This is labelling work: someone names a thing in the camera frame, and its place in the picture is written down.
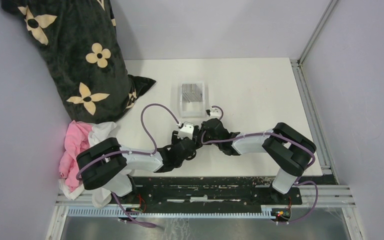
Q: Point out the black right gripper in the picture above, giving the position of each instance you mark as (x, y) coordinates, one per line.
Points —
(199, 135)

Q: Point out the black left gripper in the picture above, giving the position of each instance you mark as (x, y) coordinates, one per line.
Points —
(174, 138)

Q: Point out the clear plastic card box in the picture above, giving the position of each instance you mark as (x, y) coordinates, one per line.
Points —
(192, 110)

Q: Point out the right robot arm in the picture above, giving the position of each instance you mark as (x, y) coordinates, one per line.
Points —
(293, 152)

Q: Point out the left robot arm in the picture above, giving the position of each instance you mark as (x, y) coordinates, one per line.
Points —
(101, 165)

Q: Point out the stack of grey cards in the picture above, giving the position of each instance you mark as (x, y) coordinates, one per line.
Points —
(192, 92)

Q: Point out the white cloth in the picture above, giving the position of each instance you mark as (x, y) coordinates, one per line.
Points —
(104, 132)

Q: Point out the pink cloth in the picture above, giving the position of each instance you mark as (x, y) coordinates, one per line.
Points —
(76, 141)

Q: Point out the black floral plush blanket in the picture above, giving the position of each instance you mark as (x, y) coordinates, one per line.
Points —
(78, 41)

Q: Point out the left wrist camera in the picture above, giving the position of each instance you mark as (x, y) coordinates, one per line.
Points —
(186, 130)

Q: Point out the aluminium frame rail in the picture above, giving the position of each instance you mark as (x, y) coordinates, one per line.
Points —
(352, 218)

